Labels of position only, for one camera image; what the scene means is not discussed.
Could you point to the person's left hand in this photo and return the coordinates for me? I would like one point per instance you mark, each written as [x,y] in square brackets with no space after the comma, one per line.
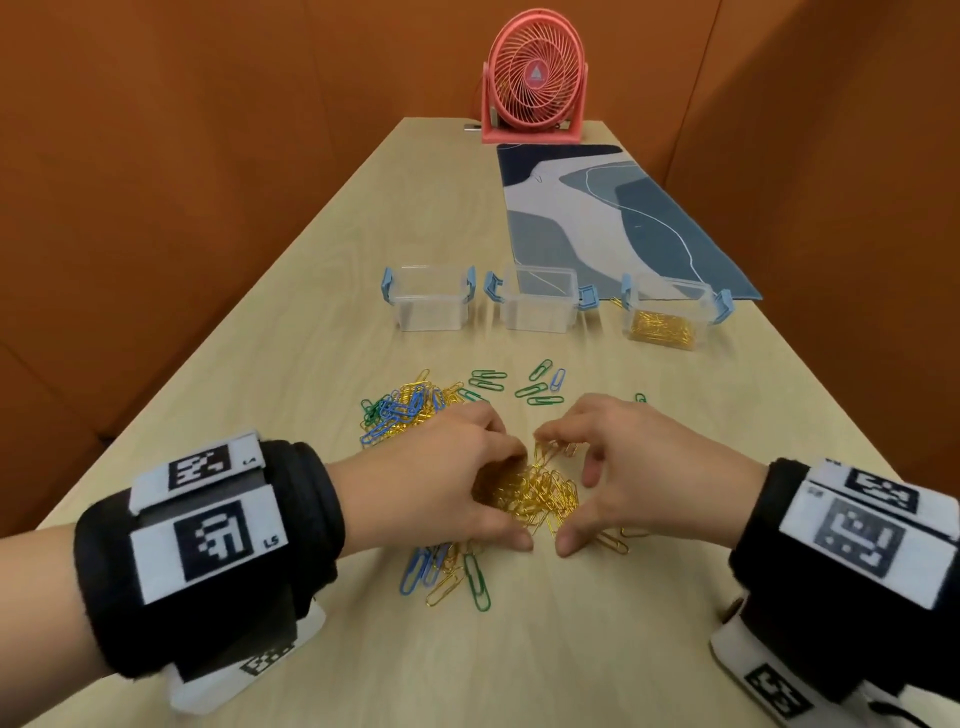
[427,480]

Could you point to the person's right hand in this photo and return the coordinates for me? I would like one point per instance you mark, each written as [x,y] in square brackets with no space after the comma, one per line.
[660,480]

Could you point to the pile of mixed paper clips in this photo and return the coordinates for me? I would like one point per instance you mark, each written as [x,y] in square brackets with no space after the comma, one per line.
[536,495]

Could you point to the heap of gold paper clips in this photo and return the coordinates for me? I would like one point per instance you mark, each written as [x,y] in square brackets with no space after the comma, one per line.
[661,330]

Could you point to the clear box with blue latches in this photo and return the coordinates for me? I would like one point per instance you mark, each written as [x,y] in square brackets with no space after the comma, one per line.
[667,296]
[536,311]
[429,311]

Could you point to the black right wristband with tags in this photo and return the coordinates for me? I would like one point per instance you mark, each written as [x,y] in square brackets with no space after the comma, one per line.
[772,585]

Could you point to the black wristband with tags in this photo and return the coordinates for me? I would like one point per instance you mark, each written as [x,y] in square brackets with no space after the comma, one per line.
[772,585]
[300,570]

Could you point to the black left wristband with tags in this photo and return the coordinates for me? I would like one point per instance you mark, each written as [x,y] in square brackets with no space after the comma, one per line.
[300,570]

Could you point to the blue patterned desk mat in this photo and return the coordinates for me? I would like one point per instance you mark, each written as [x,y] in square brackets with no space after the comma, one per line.
[660,232]

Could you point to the pink desk fan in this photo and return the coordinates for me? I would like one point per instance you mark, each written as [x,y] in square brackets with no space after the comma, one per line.
[534,71]

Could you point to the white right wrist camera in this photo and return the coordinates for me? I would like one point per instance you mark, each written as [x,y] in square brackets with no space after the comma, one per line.
[731,652]

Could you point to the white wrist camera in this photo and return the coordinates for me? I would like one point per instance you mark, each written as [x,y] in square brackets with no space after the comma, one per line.
[731,652]
[202,694]

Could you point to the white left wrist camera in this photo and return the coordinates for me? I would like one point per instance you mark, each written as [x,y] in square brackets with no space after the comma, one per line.
[202,694]

